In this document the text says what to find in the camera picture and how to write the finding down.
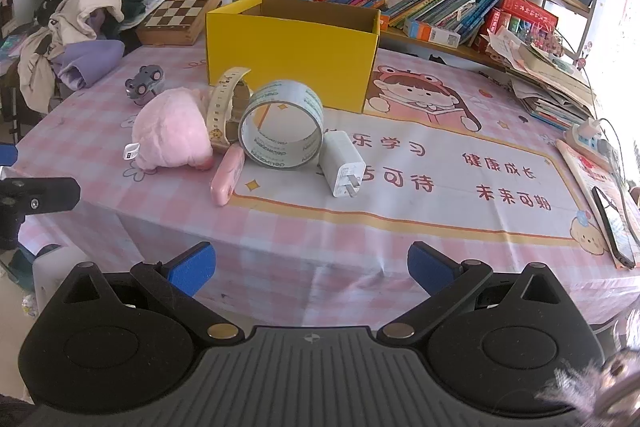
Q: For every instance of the pink red magazine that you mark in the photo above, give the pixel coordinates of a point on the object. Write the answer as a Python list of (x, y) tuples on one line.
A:
[(585, 172)]

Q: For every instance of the large white charger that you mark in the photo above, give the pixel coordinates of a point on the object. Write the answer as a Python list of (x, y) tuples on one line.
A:
[(340, 157)]

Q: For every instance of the black smartphone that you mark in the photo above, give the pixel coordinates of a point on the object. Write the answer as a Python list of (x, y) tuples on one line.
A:
[(615, 227)]

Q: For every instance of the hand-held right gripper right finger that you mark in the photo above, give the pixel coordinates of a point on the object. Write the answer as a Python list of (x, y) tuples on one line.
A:
[(430, 267)]

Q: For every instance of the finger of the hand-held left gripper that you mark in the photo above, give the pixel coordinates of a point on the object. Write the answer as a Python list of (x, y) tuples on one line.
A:
[(45, 193), (7, 155)]

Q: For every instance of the orange white carton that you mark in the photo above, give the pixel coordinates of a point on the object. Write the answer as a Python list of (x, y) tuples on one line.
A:
[(430, 32)]

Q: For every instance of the grey toy car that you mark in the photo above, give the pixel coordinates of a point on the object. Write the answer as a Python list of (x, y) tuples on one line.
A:
[(145, 82)]

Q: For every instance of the lilac garment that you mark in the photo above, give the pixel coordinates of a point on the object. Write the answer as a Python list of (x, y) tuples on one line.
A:
[(85, 64)]

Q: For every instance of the white plastic object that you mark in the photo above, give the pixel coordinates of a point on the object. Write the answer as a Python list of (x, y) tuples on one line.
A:
[(50, 267)]

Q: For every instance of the stack of papers and books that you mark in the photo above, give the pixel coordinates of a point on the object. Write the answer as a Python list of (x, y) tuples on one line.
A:
[(545, 77)]

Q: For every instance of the pink checked cloth desktop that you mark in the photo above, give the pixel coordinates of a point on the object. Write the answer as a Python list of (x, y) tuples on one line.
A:
[(400, 217)]

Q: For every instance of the pink plush toy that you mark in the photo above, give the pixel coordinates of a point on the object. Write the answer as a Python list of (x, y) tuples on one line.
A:
[(170, 127)]

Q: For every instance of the fluffy pale purple cloth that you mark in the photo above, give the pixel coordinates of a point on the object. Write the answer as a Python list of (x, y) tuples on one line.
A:
[(615, 372)]

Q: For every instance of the yellow cardboard box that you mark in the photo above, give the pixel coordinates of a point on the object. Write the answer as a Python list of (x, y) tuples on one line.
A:
[(290, 57)]

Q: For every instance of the white power strip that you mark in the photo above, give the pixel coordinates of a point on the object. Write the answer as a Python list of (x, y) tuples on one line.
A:
[(587, 139)]

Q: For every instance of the clear packing tape roll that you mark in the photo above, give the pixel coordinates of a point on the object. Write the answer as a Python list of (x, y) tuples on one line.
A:
[(270, 155)]

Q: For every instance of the wooden chessboard box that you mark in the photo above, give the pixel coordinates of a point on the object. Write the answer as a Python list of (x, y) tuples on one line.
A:
[(190, 7)]

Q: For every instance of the red box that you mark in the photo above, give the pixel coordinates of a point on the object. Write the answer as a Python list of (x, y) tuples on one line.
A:
[(525, 9)]

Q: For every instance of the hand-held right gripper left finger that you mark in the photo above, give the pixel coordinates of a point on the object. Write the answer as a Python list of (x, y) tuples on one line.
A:
[(192, 269)]

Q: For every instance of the pink correction tape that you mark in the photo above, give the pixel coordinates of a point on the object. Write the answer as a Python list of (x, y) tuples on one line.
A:
[(227, 177)]

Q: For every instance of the pile of clothes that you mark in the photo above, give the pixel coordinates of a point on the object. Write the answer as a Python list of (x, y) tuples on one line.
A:
[(80, 7)]

